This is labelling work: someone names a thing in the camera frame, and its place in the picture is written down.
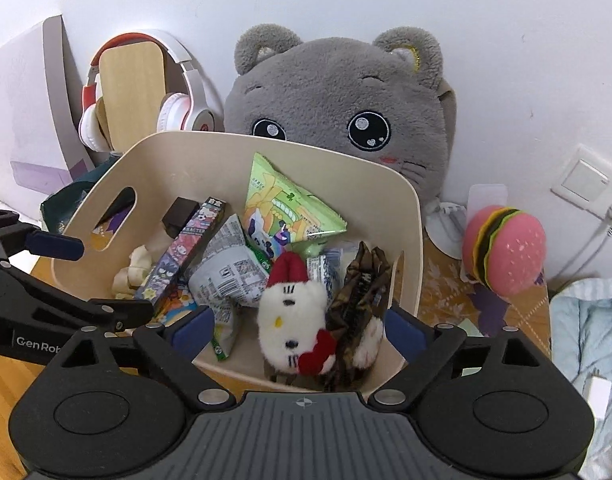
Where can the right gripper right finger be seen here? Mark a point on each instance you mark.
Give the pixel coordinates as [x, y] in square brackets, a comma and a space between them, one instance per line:
[426, 350]

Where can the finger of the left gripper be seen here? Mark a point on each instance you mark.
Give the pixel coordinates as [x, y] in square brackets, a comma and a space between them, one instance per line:
[116, 315]
[55, 246]

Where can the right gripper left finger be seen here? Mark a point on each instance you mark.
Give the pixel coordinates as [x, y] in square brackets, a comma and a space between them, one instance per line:
[167, 354]

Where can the small black box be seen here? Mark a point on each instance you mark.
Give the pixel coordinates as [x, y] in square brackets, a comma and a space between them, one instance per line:
[178, 214]

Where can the hello kitty red plush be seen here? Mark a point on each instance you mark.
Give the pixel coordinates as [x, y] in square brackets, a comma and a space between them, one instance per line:
[293, 334]

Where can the light green snack bag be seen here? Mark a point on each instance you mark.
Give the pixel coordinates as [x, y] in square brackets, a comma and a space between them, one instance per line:
[279, 213]

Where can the white crumpled candy wrapper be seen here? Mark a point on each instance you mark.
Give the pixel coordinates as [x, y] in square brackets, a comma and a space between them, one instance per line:
[127, 280]

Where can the dark green paper bag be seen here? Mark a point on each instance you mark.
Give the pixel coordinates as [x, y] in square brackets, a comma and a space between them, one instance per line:
[58, 209]

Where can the purple floral table mat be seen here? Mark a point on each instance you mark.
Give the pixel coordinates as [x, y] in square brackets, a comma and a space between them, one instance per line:
[446, 298]

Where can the sanrio character box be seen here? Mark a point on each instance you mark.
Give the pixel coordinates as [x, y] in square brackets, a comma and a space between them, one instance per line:
[192, 238]

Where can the beige plastic storage bin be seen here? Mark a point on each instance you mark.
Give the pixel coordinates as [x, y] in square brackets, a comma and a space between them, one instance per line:
[380, 207]

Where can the brown scrunchie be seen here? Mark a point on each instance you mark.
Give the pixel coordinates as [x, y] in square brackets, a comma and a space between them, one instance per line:
[355, 318]

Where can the white green snack packet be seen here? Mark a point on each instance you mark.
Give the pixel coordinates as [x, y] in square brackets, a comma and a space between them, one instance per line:
[230, 277]

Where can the grey white board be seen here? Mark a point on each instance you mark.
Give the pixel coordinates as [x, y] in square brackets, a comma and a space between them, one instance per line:
[40, 150]

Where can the white round device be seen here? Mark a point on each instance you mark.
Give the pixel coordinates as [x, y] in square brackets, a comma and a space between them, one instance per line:
[445, 225]

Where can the pink hamburger plush toy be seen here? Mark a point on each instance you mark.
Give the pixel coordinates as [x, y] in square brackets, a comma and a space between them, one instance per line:
[504, 249]

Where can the wooden headphone stand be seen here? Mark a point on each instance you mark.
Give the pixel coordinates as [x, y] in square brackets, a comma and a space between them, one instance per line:
[133, 83]

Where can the light blue cloth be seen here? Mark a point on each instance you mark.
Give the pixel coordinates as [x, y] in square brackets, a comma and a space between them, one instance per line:
[581, 336]

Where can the red white headphones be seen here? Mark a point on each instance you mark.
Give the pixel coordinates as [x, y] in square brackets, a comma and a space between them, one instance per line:
[184, 106]

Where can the grey cat plush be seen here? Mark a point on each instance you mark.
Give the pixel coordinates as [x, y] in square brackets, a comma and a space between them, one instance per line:
[385, 101]

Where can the white wall socket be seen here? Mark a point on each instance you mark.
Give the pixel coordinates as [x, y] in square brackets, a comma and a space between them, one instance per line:
[586, 182]

